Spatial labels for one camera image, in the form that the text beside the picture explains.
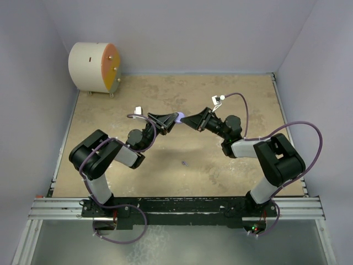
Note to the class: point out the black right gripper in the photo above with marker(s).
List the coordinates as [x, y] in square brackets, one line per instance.
[196, 121]

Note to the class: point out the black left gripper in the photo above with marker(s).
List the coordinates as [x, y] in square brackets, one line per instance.
[166, 121]

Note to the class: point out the purple charging case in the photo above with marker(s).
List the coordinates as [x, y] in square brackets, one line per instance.
[179, 118]

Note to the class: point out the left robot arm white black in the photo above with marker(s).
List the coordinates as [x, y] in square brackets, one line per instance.
[93, 156]

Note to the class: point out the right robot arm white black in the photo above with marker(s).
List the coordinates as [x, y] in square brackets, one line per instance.
[279, 160]

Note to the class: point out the white cylinder orange face fixture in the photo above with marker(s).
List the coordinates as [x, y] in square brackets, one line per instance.
[95, 67]

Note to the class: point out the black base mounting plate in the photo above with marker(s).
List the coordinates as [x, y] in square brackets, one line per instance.
[180, 211]

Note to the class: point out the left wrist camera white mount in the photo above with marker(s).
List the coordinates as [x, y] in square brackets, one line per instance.
[138, 113]

